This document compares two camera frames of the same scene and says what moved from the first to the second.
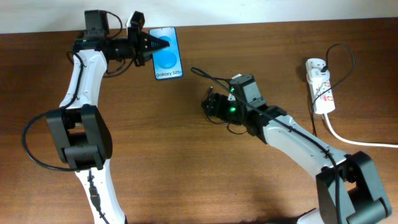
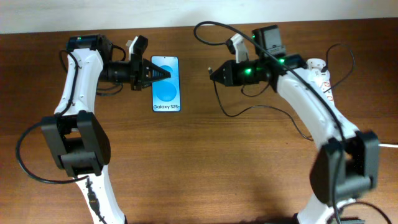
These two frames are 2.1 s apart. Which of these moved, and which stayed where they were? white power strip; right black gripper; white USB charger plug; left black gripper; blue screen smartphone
Moved: blue screen smartphone; left black gripper; right black gripper
Stayed: white USB charger plug; white power strip
